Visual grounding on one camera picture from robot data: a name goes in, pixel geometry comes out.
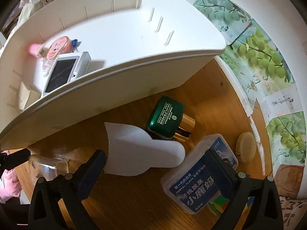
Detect colourful Rubik's cube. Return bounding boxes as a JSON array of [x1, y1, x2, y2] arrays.
[[207, 193, 254, 217]]

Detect clear sticker box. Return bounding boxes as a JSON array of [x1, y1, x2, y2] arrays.
[[29, 154, 69, 184]]

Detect brown stamped paper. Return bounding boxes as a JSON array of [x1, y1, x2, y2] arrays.
[[274, 164, 304, 199]]

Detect green grape poster strip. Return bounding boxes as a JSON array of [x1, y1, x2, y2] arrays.
[[186, 0, 306, 173]]

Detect pink correction tape dispenser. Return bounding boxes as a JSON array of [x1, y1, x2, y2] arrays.
[[46, 36, 73, 60]]

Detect letter print fabric bag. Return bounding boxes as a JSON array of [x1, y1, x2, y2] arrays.
[[279, 196, 306, 229]]

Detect green perfume bottle gold cap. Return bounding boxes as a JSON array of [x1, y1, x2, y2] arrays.
[[146, 95, 196, 142]]

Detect white compact camera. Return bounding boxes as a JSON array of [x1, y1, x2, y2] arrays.
[[41, 51, 91, 97]]

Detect blue dental floss box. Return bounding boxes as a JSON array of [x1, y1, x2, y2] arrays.
[[161, 133, 238, 214]]

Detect round gold lid tin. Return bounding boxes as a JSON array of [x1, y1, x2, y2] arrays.
[[235, 132, 257, 163]]

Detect white plastic organizer tray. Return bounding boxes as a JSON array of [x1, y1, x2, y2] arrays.
[[1, 0, 226, 151]]

